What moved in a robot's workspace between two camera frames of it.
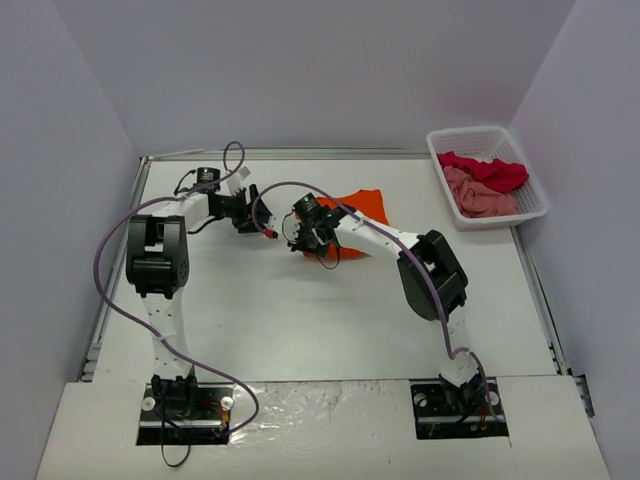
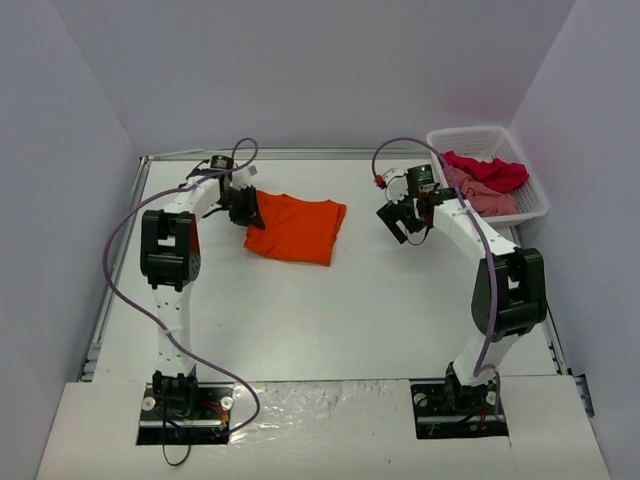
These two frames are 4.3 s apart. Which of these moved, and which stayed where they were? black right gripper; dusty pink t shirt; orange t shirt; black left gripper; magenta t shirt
Moved: black right gripper; orange t shirt
Stayed: black left gripper; magenta t shirt; dusty pink t shirt
